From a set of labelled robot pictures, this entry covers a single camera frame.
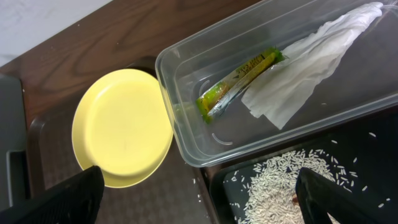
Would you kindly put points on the spilled rice pile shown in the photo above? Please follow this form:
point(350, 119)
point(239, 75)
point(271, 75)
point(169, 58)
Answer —
point(271, 189)

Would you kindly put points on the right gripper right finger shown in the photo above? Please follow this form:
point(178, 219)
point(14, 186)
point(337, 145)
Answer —
point(320, 199)

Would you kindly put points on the black rectangular tray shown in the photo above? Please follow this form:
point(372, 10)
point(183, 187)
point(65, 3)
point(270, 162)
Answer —
point(367, 146)

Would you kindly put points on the white paper napkin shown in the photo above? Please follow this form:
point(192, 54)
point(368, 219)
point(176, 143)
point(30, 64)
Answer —
point(280, 91)

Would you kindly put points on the green orange snack wrapper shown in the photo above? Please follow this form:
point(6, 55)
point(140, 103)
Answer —
point(216, 99)

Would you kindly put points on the dark brown serving tray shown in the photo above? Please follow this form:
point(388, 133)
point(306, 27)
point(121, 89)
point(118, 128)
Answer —
point(175, 193)

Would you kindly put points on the yellow plate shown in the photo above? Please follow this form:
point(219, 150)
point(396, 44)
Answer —
point(121, 125)

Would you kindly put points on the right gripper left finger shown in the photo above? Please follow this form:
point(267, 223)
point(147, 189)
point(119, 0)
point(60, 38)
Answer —
point(75, 200)

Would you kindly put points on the clear plastic bin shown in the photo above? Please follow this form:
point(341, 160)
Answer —
point(364, 82)

